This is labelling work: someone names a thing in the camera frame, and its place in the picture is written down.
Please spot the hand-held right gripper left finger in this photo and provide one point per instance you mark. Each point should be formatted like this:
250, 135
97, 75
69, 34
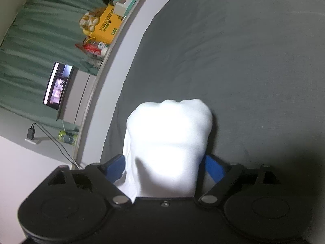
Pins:
115, 167

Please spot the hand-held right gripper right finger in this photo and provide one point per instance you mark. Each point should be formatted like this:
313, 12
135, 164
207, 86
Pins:
214, 167

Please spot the white long-sleeve shirt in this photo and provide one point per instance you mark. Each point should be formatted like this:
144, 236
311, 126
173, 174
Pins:
167, 137

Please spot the green drink can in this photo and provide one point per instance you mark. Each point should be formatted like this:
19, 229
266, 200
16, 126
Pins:
68, 137

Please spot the white grey box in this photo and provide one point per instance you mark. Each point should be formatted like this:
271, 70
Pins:
76, 96

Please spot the grey window ledge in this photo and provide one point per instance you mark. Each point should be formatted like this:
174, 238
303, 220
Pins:
92, 86

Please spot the white power strip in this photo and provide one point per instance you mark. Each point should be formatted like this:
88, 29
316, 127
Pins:
34, 141

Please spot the black charger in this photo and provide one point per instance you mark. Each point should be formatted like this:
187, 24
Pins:
31, 132

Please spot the laptop with lit screen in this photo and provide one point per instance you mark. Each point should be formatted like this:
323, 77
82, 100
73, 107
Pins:
57, 86

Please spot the red snack packet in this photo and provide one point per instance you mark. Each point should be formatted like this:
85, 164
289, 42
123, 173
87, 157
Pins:
90, 47

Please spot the white green carton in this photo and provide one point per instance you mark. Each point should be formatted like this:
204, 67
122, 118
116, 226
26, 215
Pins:
102, 45

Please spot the yellow cardboard box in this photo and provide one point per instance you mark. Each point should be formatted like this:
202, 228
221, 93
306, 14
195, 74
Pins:
106, 25

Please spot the yellow white plush toy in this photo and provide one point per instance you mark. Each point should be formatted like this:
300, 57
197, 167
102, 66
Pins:
90, 21

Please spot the green curtain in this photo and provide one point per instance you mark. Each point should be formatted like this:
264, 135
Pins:
38, 30

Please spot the white teal box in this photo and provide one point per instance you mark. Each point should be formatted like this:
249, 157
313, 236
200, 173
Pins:
120, 7

